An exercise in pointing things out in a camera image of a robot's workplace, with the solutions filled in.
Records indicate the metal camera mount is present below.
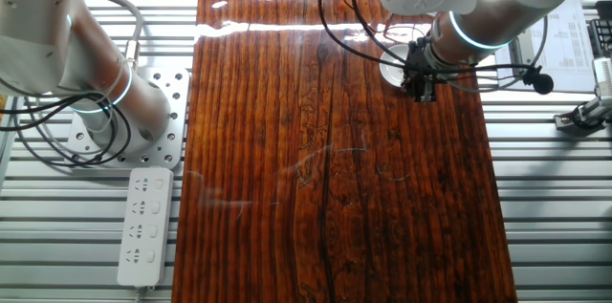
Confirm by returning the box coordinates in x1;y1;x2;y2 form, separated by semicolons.
553;96;612;131

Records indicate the printed paper sheet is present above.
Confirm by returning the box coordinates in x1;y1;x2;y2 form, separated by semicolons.
494;0;597;94

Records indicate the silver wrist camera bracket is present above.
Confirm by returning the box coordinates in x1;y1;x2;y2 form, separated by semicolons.
512;30;537;77

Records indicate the thick grey cable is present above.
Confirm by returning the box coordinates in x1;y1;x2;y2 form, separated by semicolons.
78;0;144;70

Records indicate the white power strip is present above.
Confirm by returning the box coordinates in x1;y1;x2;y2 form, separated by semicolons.
117;166;174;291

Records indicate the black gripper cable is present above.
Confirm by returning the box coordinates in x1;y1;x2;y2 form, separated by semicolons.
317;0;532;77

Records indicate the wood grain board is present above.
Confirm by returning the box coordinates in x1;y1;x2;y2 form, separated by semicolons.
170;0;518;303

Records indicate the small silver ribbed camera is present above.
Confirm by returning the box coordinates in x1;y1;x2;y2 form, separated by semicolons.
592;56;612;99

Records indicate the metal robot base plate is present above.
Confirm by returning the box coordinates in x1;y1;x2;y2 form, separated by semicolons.
66;66;191;170

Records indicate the black round cable connector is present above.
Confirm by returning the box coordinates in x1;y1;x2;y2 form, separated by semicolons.
521;66;555;96

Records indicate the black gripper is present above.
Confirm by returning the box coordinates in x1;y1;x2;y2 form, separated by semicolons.
400;36;438;103

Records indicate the black base cable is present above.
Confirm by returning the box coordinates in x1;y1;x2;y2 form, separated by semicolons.
0;94;135;166

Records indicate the small white ceramic plate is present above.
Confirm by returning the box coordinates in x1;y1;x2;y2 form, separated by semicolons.
379;43;411;88

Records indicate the black keyboard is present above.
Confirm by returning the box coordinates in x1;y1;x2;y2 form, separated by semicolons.
586;18;612;58

